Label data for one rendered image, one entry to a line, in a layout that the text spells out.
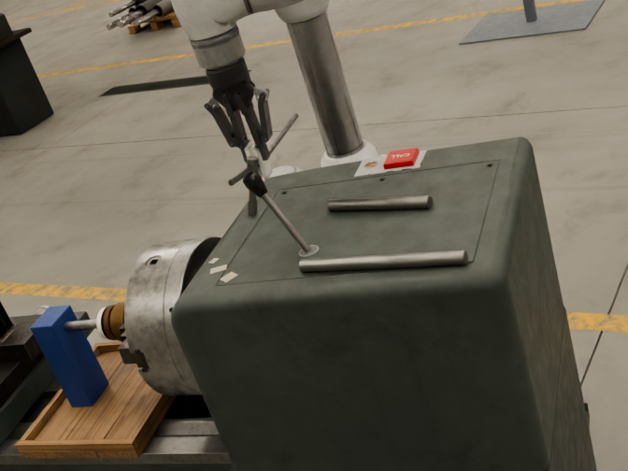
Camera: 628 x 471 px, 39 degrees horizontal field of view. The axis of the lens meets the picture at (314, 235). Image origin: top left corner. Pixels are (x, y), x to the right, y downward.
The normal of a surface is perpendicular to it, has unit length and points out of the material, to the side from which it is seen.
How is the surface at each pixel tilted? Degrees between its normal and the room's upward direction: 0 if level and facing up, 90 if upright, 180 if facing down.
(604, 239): 0
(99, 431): 0
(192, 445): 0
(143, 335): 66
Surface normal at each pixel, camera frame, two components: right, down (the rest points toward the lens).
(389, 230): -0.29, -0.85
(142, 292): -0.40, -0.37
